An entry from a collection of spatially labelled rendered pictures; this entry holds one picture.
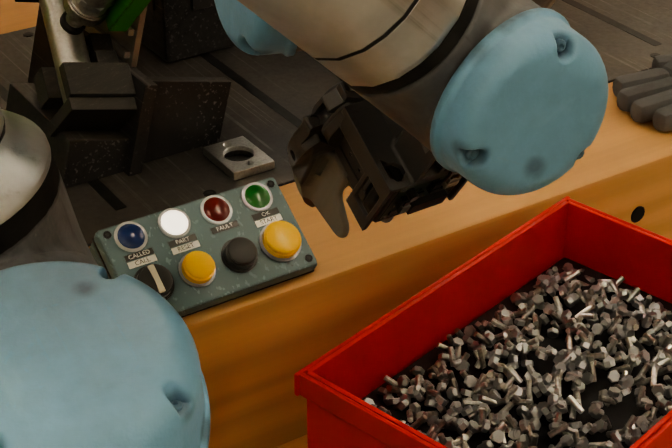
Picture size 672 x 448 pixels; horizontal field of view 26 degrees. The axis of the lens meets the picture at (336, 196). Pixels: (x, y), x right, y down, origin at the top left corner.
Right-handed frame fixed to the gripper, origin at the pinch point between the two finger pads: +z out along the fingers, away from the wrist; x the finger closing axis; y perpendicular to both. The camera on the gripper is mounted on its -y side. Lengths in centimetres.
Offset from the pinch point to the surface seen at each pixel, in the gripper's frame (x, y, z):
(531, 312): 14.2, 12.8, 5.6
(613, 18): 54, -17, 24
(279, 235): -0.4, -0.1, 7.9
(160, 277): -10.3, 0.0, 7.9
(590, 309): 17.8, 14.6, 4.0
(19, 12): 5, -48, 49
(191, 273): -7.9, 0.4, 8.0
